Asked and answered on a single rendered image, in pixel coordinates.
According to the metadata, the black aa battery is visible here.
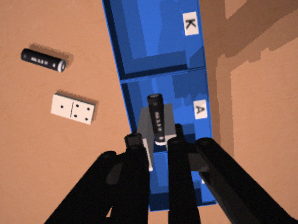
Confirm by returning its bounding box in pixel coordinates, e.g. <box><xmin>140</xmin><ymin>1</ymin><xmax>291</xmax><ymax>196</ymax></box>
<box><xmin>21</xmin><ymin>48</ymin><xmax>66</xmax><ymax>72</ymax></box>
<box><xmin>147</xmin><ymin>94</ymin><xmax>166</xmax><ymax>145</ymax></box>

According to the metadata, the blue three-compartment bin rack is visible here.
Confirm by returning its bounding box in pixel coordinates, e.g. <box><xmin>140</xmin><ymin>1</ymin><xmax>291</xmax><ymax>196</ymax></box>
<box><xmin>102</xmin><ymin>0</ymin><xmax>213</xmax><ymax>212</ymax></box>

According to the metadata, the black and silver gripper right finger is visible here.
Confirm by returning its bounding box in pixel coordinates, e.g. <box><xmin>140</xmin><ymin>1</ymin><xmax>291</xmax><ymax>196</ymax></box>
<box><xmin>164</xmin><ymin>103</ymin><xmax>298</xmax><ymax>224</ymax></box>

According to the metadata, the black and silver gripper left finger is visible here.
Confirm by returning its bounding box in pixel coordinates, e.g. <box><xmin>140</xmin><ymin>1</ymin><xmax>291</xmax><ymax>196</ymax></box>
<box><xmin>44</xmin><ymin>107</ymin><xmax>154</xmax><ymax>224</ymax></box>

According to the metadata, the white domino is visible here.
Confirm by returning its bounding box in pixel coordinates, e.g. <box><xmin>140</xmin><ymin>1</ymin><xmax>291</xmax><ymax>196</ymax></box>
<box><xmin>51</xmin><ymin>93</ymin><xmax>96</xmax><ymax>124</ymax></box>

